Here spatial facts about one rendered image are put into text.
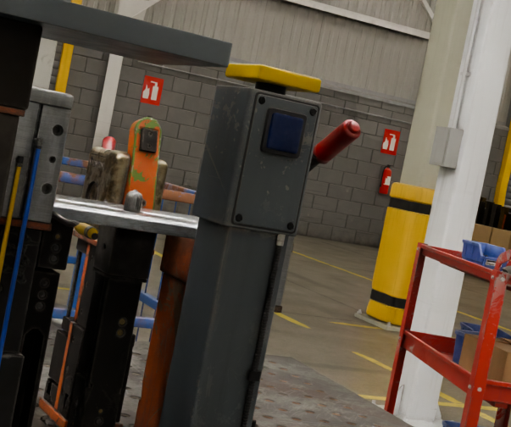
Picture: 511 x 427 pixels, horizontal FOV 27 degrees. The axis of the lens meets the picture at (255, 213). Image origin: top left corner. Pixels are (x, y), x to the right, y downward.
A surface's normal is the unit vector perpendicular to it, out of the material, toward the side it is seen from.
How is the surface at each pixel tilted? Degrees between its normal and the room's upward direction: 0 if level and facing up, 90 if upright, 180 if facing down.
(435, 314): 90
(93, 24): 90
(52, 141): 90
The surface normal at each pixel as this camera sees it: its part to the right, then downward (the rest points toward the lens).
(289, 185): 0.48, 0.14
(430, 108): -0.89, -0.15
